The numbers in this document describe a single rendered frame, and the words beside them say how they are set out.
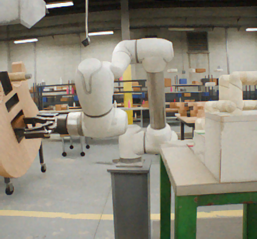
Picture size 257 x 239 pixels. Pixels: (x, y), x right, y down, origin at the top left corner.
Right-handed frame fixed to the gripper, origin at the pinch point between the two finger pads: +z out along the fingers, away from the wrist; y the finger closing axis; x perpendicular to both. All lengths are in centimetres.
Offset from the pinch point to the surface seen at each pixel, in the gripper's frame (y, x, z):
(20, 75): 3.7, 18.9, -4.3
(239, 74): -15, 22, -72
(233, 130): -22, 10, -69
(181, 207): -30, -8, -56
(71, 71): 1059, -333, 328
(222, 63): 1063, -329, -514
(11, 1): 0.4, 43.3, -10.3
